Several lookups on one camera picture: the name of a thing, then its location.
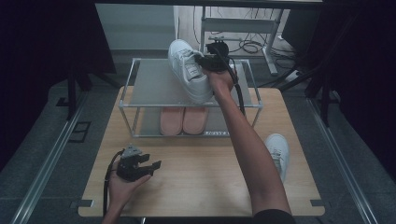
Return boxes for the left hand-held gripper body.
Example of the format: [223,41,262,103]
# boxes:
[116,143,154,182]

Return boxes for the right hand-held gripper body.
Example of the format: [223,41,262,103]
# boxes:
[202,36,231,73]

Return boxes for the white lace-up sneaker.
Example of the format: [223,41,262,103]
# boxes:
[167,38,215,105]
[264,133,291,185]

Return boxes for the grey two-tier shoe rack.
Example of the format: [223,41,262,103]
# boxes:
[118,58,264,139]

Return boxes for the person's right hand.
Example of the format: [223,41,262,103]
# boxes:
[204,69,236,98]

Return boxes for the person's left hand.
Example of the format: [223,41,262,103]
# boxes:
[106,171,153,212]

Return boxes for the white cabinet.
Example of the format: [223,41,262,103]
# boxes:
[94,3,180,50]

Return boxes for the white power strip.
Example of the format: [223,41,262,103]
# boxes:
[284,69,303,83]

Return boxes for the black metal stand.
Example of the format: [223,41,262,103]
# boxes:
[55,62,120,121]
[258,55,332,127]

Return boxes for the person's black sleeve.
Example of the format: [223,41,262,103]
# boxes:
[252,208,297,224]

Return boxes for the dark curtain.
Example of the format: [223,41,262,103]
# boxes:
[0,0,117,172]
[311,0,396,178]

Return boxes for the black coiled floor cables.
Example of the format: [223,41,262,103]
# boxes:
[192,6,297,61]

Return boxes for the white metal desk frame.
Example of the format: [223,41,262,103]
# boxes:
[199,6,286,77]

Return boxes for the black floor bracket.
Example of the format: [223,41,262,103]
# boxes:
[68,120,92,144]

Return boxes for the aluminium floor rail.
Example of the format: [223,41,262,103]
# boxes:
[306,97,379,224]
[10,92,90,224]

